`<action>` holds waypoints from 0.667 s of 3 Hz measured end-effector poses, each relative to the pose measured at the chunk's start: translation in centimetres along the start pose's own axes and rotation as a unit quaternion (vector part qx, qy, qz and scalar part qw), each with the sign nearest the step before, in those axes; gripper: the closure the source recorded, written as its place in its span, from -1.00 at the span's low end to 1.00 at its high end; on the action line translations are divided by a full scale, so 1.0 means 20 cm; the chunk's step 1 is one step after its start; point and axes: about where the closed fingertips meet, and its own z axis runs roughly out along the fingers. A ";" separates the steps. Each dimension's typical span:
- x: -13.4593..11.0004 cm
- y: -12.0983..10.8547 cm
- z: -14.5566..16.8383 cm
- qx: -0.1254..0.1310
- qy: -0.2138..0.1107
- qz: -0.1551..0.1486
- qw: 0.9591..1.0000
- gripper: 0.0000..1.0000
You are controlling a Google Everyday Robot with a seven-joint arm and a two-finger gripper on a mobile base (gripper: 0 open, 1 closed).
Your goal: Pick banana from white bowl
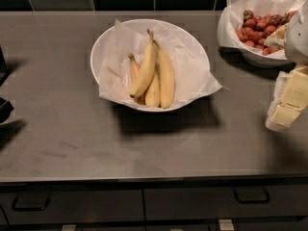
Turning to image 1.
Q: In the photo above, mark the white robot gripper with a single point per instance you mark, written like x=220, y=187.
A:
x=298, y=38

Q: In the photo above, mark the long yellow banana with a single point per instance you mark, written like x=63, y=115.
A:
x=141, y=83
x=167, y=76

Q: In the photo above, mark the white bowl with strawberries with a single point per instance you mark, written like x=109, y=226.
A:
x=231, y=19

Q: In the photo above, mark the white bowl with bananas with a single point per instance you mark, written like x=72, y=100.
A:
x=106, y=42

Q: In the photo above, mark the short yellow banana middle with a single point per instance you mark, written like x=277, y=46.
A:
x=152, y=96

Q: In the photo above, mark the pile of red strawberries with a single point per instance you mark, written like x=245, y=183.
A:
x=257, y=28

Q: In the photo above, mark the paper liner under strawberries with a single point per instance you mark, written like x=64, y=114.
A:
x=281, y=6

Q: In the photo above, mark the white paper liner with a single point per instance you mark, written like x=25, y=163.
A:
x=189, y=68

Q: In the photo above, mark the right dark drawer front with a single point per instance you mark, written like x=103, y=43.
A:
x=219, y=202

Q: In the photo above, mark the dark drawer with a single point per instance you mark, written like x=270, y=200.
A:
x=79, y=207
x=219, y=202

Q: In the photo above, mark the left dark drawer front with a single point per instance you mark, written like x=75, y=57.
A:
x=79, y=207

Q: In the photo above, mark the dark object at left edge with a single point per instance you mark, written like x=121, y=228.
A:
x=6, y=107

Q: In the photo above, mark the right drawer handle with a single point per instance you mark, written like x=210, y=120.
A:
x=251, y=195

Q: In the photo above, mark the drawer handle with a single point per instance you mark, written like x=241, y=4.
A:
x=251, y=195
x=30, y=202

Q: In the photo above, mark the left drawer handle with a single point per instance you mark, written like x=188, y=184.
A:
x=30, y=202

